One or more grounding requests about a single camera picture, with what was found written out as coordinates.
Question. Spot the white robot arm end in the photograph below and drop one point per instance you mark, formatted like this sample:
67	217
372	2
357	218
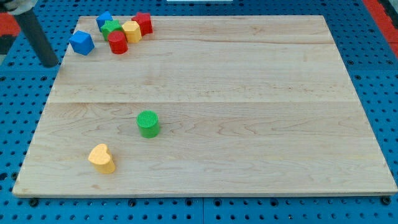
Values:
17	7

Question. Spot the light wooden board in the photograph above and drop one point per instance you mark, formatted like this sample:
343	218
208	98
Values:
248	106

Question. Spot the yellow hexagon block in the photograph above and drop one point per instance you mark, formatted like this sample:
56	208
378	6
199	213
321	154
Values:
132	32

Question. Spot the green cylinder block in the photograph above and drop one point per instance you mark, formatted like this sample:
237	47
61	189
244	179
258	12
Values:
148	124

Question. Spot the blue cube block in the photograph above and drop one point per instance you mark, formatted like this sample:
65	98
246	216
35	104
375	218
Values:
81	42

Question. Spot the red star block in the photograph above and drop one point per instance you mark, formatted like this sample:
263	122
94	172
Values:
144	21

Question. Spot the blue pentagon block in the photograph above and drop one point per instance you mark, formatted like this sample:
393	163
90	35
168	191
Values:
102	18

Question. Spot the green star block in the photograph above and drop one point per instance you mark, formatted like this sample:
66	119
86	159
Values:
109	27

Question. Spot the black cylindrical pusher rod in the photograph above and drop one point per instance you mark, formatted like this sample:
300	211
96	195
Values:
34	33

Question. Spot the red cylinder block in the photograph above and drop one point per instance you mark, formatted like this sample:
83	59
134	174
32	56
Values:
117	42

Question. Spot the yellow heart block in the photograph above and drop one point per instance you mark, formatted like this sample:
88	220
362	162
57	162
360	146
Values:
101	159

